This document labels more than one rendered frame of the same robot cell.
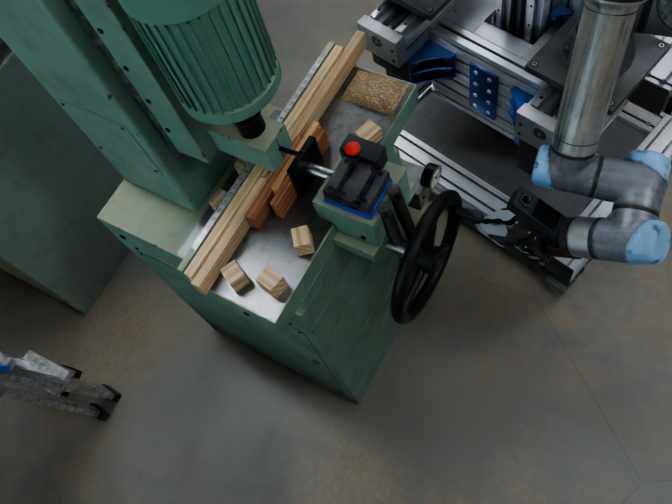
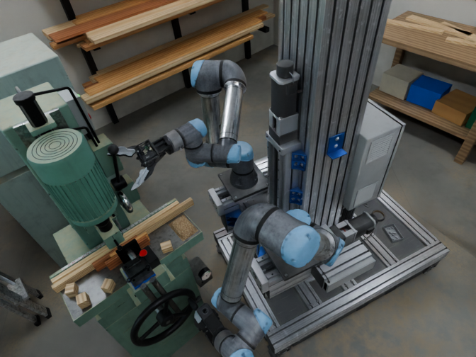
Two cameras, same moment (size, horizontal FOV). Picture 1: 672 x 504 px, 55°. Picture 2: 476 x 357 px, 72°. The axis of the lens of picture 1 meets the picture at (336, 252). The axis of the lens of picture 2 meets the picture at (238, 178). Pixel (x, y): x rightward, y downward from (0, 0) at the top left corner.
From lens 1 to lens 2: 0.58 m
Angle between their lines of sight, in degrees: 16
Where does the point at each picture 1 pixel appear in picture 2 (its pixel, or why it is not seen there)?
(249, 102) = (88, 220)
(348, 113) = (166, 232)
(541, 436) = not seen: outside the picture
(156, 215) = (74, 244)
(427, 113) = not seen: hidden behind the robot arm
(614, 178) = (240, 319)
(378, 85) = (183, 225)
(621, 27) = (244, 252)
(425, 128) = not seen: hidden behind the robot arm
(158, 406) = (63, 329)
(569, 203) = (290, 311)
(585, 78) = (230, 267)
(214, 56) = (69, 200)
